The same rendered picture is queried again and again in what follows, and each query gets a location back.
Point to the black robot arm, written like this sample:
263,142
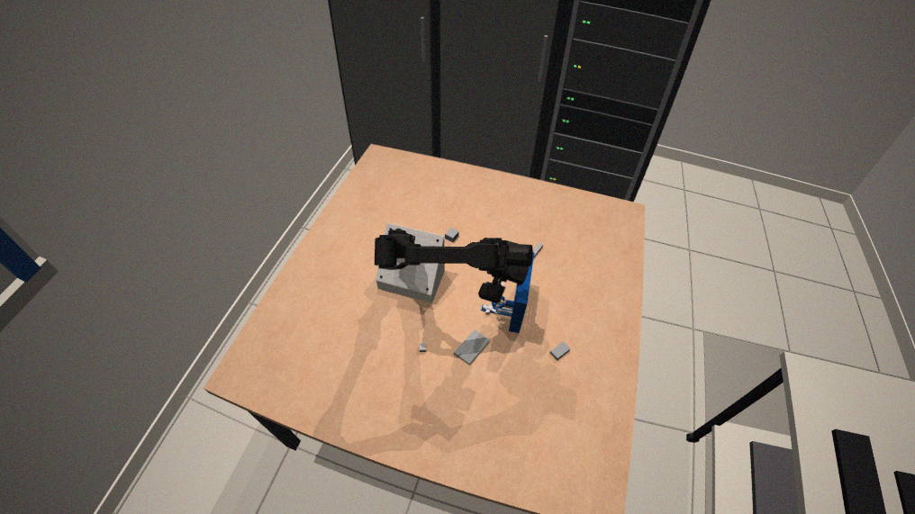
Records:
490,254

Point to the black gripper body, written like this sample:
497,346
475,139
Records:
492,292

